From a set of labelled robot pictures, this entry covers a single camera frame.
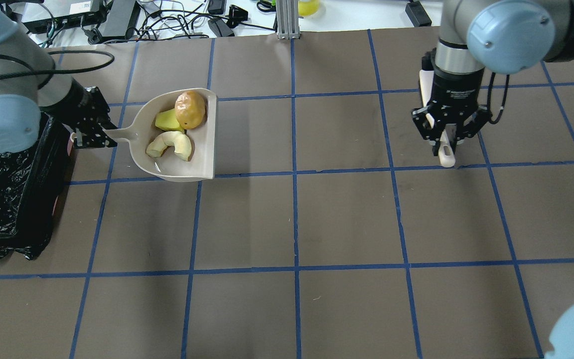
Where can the black bag lined trash bin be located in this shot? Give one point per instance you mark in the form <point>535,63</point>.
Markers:
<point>30,184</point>

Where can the beige hand brush black bristles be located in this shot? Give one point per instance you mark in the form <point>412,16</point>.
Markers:
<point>445,152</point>

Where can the yellow wedge sponge piece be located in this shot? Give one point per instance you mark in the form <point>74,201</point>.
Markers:
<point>167,121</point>

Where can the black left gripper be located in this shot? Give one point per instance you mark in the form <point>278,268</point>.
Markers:
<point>73,103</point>

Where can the black power adapter brick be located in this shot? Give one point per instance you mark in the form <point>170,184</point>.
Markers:
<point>417,14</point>

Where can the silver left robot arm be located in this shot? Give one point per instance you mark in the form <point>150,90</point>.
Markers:
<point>31,83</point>

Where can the yellow tape roll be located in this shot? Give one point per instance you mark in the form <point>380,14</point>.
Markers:
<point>307,7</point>

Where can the beige plastic dustpan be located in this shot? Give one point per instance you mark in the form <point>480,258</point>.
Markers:
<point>172,155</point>

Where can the aluminium frame post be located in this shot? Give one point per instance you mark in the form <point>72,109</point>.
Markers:
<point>287,19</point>

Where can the pale green curved pastry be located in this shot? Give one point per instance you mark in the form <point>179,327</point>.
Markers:
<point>181,143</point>

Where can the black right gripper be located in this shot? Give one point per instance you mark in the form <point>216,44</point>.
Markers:
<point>457,86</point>

